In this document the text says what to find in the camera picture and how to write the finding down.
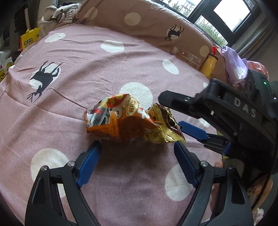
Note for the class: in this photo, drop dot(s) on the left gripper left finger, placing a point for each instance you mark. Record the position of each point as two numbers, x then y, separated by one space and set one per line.
45 206

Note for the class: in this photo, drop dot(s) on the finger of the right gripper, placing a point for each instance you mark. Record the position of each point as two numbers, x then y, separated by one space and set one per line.
216 143
191 106

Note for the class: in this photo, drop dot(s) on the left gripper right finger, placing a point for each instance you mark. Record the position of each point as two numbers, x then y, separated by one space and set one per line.
232 205

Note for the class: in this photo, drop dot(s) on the gold yellow snack bag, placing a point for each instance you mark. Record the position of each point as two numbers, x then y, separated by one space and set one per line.
167 130

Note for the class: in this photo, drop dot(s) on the orange snack bag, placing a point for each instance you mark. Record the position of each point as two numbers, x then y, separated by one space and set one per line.
118 118

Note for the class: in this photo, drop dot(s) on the person's right hand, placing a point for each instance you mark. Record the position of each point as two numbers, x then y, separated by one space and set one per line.
253 191

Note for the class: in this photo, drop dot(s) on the yellow drink bottle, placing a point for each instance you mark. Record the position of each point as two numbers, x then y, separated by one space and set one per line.
209 64

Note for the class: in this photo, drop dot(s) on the clear plastic bottle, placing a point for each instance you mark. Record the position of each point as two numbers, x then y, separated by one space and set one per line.
187 57

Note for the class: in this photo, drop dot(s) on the brown polka dot cushion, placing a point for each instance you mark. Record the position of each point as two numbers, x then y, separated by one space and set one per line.
148 21

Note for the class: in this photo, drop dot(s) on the pink polka dot bedsheet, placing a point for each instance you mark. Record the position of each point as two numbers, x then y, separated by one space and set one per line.
44 101

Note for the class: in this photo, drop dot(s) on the white fried chicken bag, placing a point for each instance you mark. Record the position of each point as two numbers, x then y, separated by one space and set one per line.
5 64

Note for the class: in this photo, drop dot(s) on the striped white cloth pile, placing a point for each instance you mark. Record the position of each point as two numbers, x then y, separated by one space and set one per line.
62 14

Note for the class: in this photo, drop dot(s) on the yellow paper bag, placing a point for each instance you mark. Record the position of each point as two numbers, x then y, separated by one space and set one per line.
29 38

